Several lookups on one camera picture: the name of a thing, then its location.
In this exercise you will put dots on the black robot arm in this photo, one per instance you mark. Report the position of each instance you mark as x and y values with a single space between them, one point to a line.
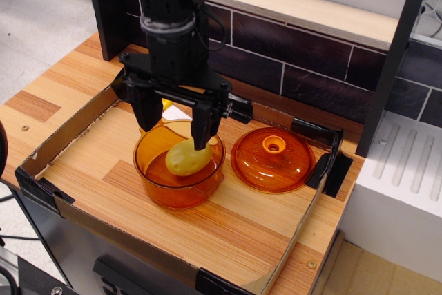
175 13

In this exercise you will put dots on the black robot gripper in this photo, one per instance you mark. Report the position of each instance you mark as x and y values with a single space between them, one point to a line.
176 67

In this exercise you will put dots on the dark tiled backsplash shelf unit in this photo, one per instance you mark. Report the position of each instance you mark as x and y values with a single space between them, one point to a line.
301 54

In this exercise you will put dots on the yellow toy potato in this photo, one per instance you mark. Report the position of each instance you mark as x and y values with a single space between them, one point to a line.
183 160

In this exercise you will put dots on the white toy sink drainboard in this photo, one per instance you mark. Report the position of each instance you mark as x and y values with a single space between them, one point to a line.
394 210

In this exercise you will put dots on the cardboard fence with black tape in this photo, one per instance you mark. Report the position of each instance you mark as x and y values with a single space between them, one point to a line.
77 165

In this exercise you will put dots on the orange transparent plastic pot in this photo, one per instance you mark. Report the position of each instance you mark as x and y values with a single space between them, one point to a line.
163 187

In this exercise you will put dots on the orange transparent pot lid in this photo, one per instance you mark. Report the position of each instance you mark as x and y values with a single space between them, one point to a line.
272 160

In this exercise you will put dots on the yellow handled toy knife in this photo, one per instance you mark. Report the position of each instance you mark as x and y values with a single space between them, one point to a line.
171 112

